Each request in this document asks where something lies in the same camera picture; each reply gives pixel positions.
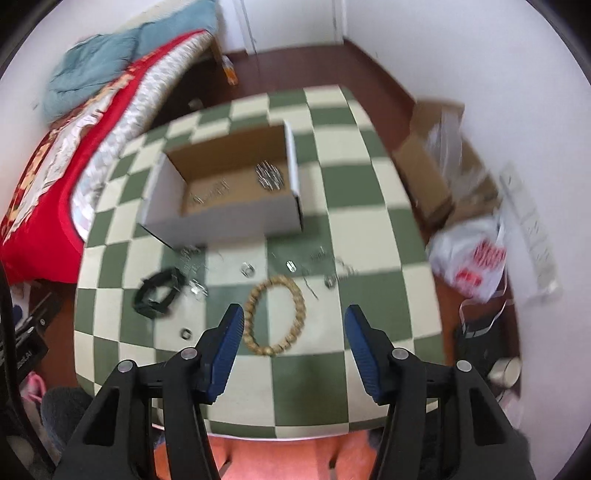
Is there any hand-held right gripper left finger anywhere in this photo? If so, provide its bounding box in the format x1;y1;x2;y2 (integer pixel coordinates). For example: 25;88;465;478
54;303;245;480

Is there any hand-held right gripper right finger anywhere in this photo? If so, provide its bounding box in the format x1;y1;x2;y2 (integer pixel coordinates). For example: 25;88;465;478
344;304;537;480

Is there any wooden bead bracelet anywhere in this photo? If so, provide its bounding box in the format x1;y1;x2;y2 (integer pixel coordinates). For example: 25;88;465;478
245;275;307;357

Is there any silver jewelry cluster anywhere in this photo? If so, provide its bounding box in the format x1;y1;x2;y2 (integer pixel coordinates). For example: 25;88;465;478
178;247;209;297

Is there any green checkered tablecloth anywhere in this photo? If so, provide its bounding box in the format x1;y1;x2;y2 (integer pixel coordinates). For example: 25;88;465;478
74;85;446;438

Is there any white red plastic bag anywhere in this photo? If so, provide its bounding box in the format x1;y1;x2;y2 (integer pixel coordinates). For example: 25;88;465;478
427;215;509;303

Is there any roll of tape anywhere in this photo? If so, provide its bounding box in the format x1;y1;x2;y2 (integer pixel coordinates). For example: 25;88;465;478
488;357;522;387

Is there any silver hair clips bundle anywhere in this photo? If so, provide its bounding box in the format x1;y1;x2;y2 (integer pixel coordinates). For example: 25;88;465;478
255;160;283;190

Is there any brown cardboard box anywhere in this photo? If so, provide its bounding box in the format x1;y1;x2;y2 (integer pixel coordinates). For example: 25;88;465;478
392;99;502;232

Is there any white power strip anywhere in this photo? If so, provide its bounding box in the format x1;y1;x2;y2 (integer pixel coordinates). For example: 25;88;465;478
499;164;561;296

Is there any red printed blanket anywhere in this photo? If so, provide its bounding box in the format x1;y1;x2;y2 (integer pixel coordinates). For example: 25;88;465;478
0;30;214;283

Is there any teal blanket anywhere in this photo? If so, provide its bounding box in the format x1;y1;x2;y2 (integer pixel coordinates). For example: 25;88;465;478
43;0;218;123

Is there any silver chain necklace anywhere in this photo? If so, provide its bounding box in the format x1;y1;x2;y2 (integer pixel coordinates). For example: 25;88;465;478
310;247;356;290

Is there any black bracelet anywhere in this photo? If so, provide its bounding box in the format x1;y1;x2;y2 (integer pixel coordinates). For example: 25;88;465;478
133;268;186;319

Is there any thin silver chain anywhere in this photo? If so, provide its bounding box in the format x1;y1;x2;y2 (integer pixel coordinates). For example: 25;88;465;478
189;181;232;204

